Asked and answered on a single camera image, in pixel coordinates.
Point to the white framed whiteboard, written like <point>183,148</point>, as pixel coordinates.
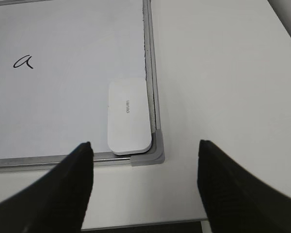
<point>60,60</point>

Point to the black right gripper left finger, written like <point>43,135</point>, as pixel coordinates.
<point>57,202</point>

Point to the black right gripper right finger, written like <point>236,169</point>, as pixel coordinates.
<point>236,201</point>

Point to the white whiteboard eraser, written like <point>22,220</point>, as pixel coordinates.
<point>129,128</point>

